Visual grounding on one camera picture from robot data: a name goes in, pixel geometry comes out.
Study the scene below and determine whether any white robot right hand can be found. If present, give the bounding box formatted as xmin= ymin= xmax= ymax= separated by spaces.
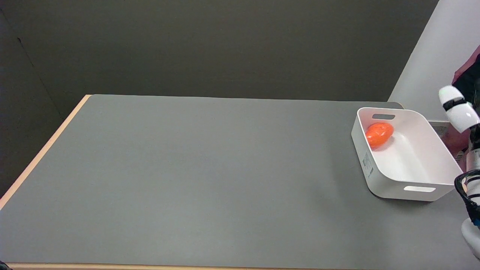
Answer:
xmin=438 ymin=85 xmax=480 ymax=173

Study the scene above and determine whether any orange mango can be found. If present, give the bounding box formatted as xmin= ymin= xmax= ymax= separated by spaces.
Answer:
xmin=365 ymin=122 xmax=394 ymax=149

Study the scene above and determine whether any person in maroon clothes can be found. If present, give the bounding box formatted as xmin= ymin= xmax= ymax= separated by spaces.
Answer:
xmin=442 ymin=45 xmax=480 ymax=160

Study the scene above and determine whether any white plastic box with handles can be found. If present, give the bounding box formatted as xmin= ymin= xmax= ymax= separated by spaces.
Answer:
xmin=351 ymin=107 xmax=464 ymax=202

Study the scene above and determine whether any black green sleeved cable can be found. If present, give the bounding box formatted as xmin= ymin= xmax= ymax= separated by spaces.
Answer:
xmin=454 ymin=169 xmax=480 ymax=226

